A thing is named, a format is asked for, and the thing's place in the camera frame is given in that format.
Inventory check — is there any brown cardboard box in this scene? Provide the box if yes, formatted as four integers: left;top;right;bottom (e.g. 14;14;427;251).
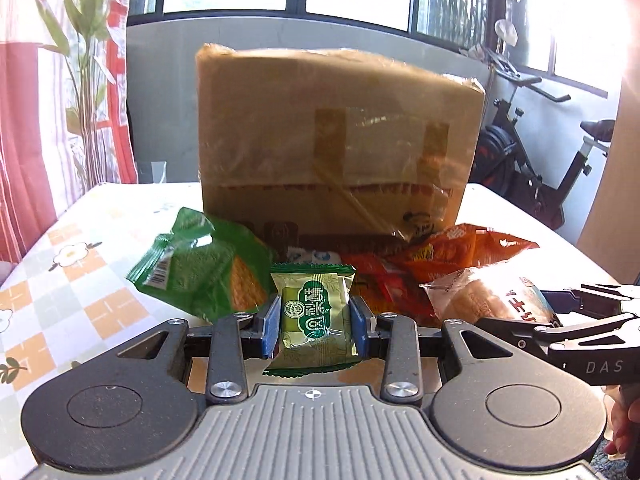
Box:
195;44;485;240

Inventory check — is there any small green pastry packet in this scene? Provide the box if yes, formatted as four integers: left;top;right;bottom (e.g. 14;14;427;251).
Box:
264;263;359;378

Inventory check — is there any checkered floral tablecloth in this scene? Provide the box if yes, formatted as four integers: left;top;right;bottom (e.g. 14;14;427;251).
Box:
1;182;621;479

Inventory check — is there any printed backdrop curtain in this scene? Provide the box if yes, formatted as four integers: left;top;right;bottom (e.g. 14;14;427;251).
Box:
1;0;138;263

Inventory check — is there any clear bread bag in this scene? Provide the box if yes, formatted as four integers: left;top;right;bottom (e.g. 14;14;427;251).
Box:
421;263;561;326

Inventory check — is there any orange tortilla chips bag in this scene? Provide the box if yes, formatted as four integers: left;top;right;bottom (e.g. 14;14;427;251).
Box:
340;223;539;326

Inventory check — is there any black exercise bike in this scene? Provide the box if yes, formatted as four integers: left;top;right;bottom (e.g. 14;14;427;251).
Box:
469;46;615;231

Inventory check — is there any person right hand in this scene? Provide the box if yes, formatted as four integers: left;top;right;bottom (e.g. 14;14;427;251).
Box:
603;386;640;456

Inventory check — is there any green cracker snack bag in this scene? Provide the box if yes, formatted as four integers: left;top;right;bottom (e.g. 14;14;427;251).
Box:
127;207;276;322

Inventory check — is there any white blue candy packet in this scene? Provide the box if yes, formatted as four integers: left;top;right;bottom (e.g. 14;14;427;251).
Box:
286;247;342;264

